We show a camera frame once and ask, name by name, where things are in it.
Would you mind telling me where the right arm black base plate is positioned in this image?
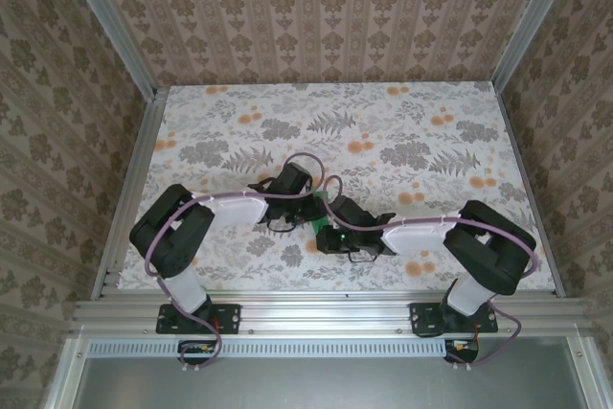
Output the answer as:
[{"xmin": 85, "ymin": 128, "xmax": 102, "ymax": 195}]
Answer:
[{"xmin": 410, "ymin": 302, "xmax": 499, "ymax": 336}]

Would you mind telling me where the aluminium frame post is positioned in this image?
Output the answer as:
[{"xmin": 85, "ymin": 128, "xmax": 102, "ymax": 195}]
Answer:
[
  {"xmin": 60, "ymin": 0, "xmax": 160, "ymax": 100},
  {"xmin": 491, "ymin": 0, "xmax": 584, "ymax": 92}
]

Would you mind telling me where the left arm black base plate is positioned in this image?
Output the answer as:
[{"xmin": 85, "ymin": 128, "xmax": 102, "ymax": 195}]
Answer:
[{"xmin": 155, "ymin": 302, "xmax": 242, "ymax": 335}]

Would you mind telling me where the white slotted cable duct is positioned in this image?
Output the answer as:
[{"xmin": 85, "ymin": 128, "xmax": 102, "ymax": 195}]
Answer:
[{"xmin": 88, "ymin": 339, "xmax": 451, "ymax": 358}]

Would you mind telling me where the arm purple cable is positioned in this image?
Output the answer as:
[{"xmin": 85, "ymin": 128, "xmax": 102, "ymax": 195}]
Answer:
[
  {"xmin": 323, "ymin": 173, "xmax": 537, "ymax": 372},
  {"xmin": 143, "ymin": 152, "xmax": 327, "ymax": 375}
]

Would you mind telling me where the black circuit board with wires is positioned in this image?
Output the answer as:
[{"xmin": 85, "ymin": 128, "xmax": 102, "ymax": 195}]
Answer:
[
  {"xmin": 443, "ymin": 337, "xmax": 481, "ymax": 365},
  {"xmin": 177, "ymin": 339, "xmax": 217, "ymax": 366}
]

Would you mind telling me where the thin black cable loop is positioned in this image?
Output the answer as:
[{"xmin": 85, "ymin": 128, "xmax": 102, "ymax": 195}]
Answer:
[
  {"xmin": 347, "ymin": 248, "xmax": 380, "ymax": 265},
  {"xmin": 264, "ymin": 215, "xmax": 308, "ymax": 234}
]

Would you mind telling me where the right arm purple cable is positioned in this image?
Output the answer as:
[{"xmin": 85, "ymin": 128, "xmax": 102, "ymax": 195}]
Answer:
[{"xmin": 323, "ymin": 173, "xmax": 537, "ymax": 372}]

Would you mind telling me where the long aluminium frame rail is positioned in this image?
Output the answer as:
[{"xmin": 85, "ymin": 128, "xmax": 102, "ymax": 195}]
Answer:
[{"xmin": 69, "ymin": 291, "xmax": 595, "ymax": 337}]

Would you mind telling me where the aluminium side rail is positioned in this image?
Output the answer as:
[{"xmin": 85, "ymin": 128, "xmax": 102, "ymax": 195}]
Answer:
[
  {"xmin": 93, "ymin": 86, "xmax": 169, "ymax": 303},
  {"xmin": 491, "ymin": 85, "xmax": 565, "ymax": 299}
]

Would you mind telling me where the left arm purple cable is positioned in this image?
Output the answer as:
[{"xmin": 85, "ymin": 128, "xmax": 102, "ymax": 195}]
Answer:
[{"xmin": 143, "ymin": 152, "xmax": 327, "ymax": 375}]

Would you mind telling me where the green paper sheet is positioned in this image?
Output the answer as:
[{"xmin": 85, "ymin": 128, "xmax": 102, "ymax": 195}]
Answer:
[{"xmin": 310, "ymin": 191, "xmax": 337, "ymax": 237}]

